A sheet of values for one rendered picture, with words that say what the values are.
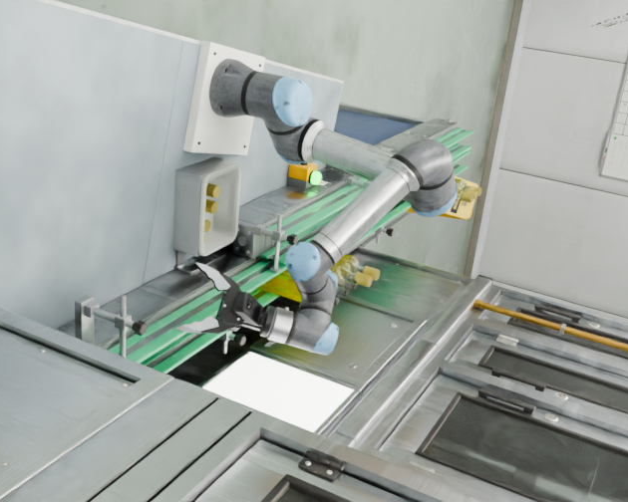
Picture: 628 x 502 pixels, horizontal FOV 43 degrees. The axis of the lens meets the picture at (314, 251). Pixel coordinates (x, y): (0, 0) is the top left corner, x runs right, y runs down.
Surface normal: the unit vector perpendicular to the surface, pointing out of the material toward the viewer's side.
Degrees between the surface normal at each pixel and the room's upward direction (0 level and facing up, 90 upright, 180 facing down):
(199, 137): 0
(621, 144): 90
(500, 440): 90
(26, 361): 90
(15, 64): 0
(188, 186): 90
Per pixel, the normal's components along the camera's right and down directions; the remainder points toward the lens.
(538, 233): -0.47, 0.29
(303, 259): -0.23, -0.51
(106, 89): 0.88, 0.25
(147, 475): 0.10, -0.92
